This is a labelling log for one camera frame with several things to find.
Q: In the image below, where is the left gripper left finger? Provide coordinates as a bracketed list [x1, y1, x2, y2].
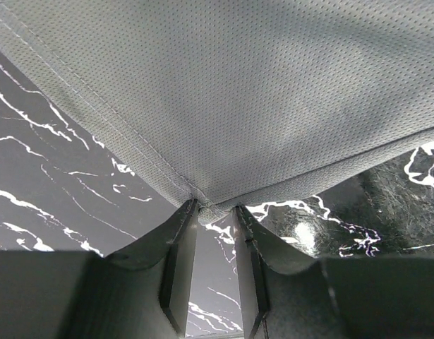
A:
[0, 200, 198, 338]

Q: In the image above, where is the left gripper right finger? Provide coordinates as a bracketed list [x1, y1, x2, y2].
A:
[234, 206, 434, 338]

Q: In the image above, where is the grey t shirt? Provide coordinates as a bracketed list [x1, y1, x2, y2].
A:
[0, 1, 434, 221]

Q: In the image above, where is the black marble pattern mat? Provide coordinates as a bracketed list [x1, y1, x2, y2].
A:
[0, 52, 434, 338]

